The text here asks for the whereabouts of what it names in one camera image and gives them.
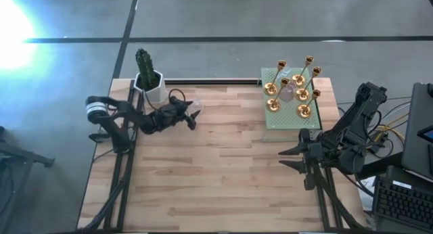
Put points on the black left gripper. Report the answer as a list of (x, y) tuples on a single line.
[(165, 119)]

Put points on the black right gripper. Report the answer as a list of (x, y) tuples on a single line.
[(313, 153)]

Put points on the clear ribbed glass candle holder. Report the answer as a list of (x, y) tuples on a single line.
[(198, 107), (287, 72)]

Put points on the gold candlestick holder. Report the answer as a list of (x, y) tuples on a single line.
[(298, 80), (273, 105), (302, 94), (270, 89), (304, 111)]

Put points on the pink ribbed glass candle holder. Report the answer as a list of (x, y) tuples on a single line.
[(288, 95)]

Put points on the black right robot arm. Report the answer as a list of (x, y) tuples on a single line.
[(358, 125)]

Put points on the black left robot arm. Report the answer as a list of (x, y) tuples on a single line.
[(96, 115)]

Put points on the white hexagonal plant pot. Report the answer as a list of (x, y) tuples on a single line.
[(159, 95)]

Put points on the green cactus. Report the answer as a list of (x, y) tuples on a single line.
[(144, 68)]

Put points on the black keyboard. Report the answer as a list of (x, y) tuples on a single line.
[(402, 203)]

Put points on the black monitor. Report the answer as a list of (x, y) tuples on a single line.
[(416, 132)]

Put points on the black floor stand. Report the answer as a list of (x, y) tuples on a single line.
[(20, 154)]

